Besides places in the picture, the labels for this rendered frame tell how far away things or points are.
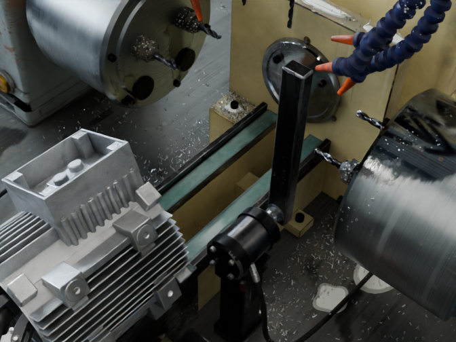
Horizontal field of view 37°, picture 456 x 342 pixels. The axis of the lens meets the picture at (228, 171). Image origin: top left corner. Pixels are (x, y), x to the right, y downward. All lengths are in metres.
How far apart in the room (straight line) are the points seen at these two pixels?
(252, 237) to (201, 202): 0.26
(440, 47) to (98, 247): 0.59
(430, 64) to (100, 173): 0.55
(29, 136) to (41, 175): 0.48
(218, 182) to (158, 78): 0.20
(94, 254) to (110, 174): 0.09
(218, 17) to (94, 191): 0.88
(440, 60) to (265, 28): 0.27
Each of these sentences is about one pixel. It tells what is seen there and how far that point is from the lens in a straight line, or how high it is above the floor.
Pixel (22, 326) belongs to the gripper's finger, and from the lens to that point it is 0.76.
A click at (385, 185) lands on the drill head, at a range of 0.80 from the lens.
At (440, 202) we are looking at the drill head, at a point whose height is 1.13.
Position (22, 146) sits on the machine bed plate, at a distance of 1.31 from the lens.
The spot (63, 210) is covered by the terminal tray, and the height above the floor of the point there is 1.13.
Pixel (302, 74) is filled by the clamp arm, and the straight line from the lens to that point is 0.72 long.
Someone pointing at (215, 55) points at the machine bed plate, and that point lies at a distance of 1.47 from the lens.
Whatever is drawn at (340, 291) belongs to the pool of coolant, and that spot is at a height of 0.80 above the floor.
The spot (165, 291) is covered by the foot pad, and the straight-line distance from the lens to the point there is 0.82.
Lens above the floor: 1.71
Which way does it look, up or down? 48 degrees down
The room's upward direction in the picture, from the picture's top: 2 degrees clockwise
